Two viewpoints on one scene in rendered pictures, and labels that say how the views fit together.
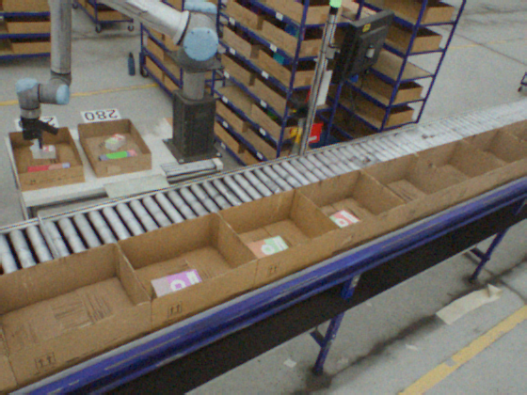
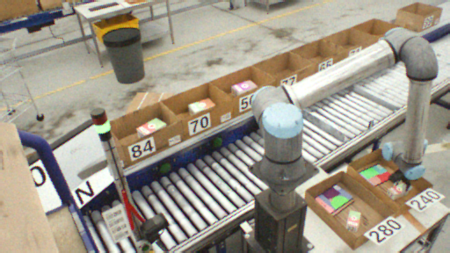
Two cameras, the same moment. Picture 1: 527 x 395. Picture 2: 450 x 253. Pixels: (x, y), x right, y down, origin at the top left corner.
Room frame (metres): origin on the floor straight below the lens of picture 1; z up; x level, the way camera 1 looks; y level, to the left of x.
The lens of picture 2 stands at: (3.32, 0.45, 2.28)
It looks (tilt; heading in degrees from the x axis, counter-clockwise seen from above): 36 degrees down; 190
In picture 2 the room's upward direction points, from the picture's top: 4 degrees counter-clockwise
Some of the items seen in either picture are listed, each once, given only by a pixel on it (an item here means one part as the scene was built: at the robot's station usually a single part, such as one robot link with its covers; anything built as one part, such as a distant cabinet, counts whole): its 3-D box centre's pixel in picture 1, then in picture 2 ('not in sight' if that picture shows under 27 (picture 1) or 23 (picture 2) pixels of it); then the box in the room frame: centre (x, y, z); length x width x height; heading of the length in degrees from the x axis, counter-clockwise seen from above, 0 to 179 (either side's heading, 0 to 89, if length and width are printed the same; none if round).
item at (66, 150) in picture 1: (46, 157); (387, 180); (1.83, 1.14, 0.80); 0.38 x 0.28 x 0.10; 35
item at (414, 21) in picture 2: not in sight; (418, 17); (-0.45, 2.00, 0.96); 0.39 x 0.29 x 0.17; 132
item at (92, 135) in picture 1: (114, 146); (347, 206); (2.04, 0.88, 0.80); 0.38 x 0.28 x 0.10; 37
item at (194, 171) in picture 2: (250, 204); (210, 188); (1.87, 0.10, 0.72); 0.52 x 0.05 x 0.05; 42
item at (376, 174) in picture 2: (50, 173); (373, 176); (1.76, 1.08, 0.76); 0.19 x 0.14 x 0.02; 122
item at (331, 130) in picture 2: (55, 256); (319, 123); (1.24, 0.80, 0.76); 0.46 x 0.01 x 0.09; 42
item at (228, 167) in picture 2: (217, 214); (235, 173); (1.74, 0.25, 0.72); 0.52 x 0.05 x 0.05; 42
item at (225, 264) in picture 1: (186, 267); (243, 90); (1.13, 0.25, 0.96); 0.39 x 0.29 x 0.17; 132
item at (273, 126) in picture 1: (282, 118); not in sight; (3.16, 0.05, 0.59); 0.40 x 0.30 x 0.10; 40
